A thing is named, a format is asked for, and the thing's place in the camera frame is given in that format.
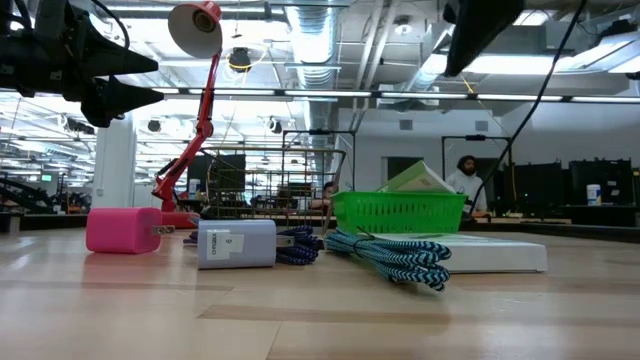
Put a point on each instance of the green and white acer box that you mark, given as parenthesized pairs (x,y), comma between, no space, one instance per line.
(417,180)

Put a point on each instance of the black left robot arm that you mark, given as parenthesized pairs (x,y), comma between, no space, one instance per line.
(15,20)

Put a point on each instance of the pink wall charger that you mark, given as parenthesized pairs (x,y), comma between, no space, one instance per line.
(122,230)

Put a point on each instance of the lavender wall charger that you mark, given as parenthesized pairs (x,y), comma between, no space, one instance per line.
(235,245)

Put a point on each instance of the person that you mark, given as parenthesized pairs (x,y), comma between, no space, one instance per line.
(467,185)
(327,192)

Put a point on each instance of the red desk lamp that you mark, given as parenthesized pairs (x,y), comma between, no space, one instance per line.
(202,110)

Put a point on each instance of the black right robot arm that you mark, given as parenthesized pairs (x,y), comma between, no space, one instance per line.
(475,30)

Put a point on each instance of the green plastic bin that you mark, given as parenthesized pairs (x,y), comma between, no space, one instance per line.
(400,212)

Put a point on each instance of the white wipes canister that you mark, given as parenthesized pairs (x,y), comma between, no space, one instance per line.
(593,195)

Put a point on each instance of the black background monitor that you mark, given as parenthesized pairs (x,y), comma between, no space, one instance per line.
(600,182)
(537,182)

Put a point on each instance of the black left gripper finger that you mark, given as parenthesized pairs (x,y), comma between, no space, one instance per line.
(105,57)
(110,100)

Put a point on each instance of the blue purple tool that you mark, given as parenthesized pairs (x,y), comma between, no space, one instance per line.
(300,247)

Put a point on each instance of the white pillar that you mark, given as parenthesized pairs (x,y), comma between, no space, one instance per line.
(115,165)

